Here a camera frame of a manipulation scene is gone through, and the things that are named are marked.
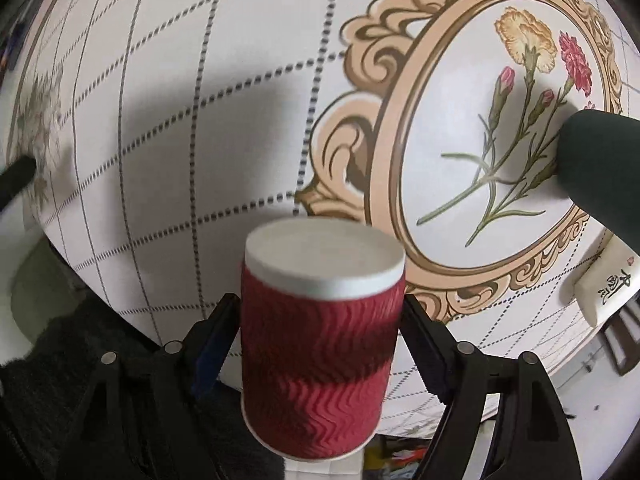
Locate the dark green paper cup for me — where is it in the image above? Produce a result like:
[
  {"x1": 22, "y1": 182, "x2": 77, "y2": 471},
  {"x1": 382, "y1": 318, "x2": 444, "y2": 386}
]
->
[{"x1": 556, "y1": 110, "x2": 640, "y2": 252}]

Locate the floral patterned tablecloth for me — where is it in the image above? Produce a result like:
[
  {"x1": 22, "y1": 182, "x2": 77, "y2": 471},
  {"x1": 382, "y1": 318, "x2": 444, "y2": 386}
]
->
[{"x1": 1, "y1": 0, "x2": 639, "y2": 372}]

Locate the white cup with calligraphy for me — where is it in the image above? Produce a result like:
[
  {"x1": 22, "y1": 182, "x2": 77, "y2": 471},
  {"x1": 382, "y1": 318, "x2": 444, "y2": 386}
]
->
[{"x1": 574, "y1": 235, "x2": 639, "y2": 328}]

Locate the red ribbed paper cup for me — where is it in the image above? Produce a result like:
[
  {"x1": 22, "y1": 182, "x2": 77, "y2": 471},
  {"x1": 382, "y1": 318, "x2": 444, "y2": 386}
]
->
[{"x1": 241, "y1": 217, "x2": 406, "y2": 462}]

